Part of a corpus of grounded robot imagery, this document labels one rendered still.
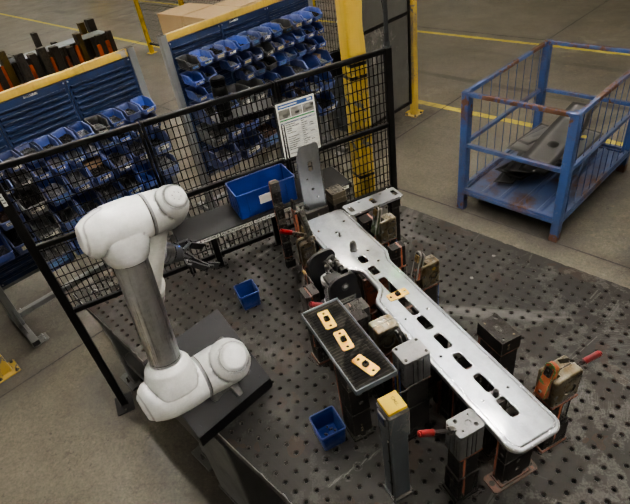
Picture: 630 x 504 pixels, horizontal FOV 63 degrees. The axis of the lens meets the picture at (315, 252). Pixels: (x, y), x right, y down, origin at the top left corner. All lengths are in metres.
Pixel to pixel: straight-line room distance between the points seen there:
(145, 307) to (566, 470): 1.42
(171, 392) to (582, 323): 1.62
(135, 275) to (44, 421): 2.02
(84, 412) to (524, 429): 2.49
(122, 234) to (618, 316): 1.93
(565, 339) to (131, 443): 2.21
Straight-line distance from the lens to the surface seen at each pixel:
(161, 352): 1.71
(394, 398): 1.47
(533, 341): 2.27
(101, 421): 3.29
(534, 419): 1.67
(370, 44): 5.04
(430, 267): 2.05
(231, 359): 1.79
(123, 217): 1.50
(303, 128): 2.63
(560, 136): 4.21
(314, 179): 2.43
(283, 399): 2.09
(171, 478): 2.90
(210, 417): 2.03
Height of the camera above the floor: 2.35
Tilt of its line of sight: 37 degrees down
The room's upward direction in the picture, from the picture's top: 10 degrees counter-clockwise
